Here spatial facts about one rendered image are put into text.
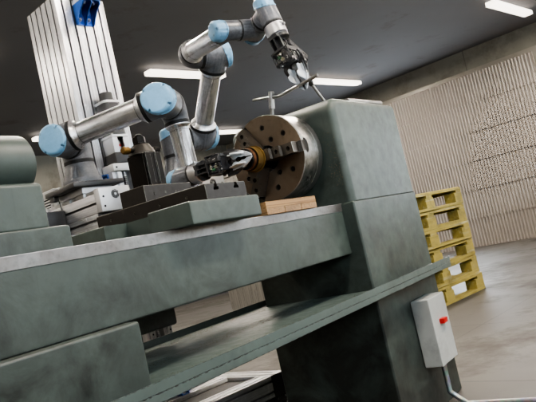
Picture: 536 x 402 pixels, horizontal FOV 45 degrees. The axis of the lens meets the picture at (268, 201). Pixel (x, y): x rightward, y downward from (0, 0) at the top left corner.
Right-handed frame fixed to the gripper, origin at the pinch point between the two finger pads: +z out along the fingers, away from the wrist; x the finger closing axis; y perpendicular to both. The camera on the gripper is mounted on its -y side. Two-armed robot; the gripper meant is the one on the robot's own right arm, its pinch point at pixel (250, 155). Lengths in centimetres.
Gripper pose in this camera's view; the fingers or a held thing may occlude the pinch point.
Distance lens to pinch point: 220.8
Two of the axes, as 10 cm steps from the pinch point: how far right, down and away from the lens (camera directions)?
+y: -5.7, 0.8, -8.2
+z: 7.9, -2.2, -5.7
